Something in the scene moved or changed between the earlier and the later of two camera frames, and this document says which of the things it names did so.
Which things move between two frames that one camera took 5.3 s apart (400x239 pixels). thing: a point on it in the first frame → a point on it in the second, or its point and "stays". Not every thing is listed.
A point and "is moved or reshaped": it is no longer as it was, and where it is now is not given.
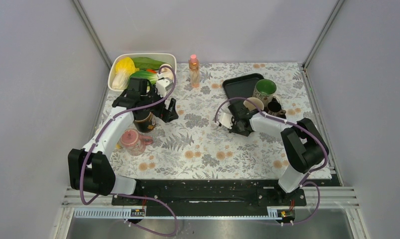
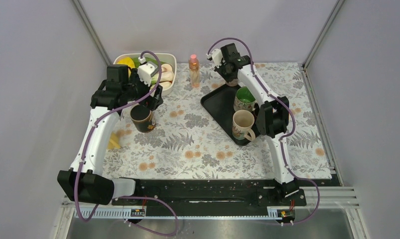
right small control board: [284, 213] stays
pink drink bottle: [194, 64] stays
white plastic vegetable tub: [169, 58] stays
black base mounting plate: [211, 193] stays
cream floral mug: [257, 101] is moved or reshaped
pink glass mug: [134, 144] → [233, 82]
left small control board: [137, 212] stays
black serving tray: [243, 86] is moved or reshaped
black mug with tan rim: [145, 124] stays
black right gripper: [233, 130] → [219, 70]
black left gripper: [165, 115] → [152, 102]
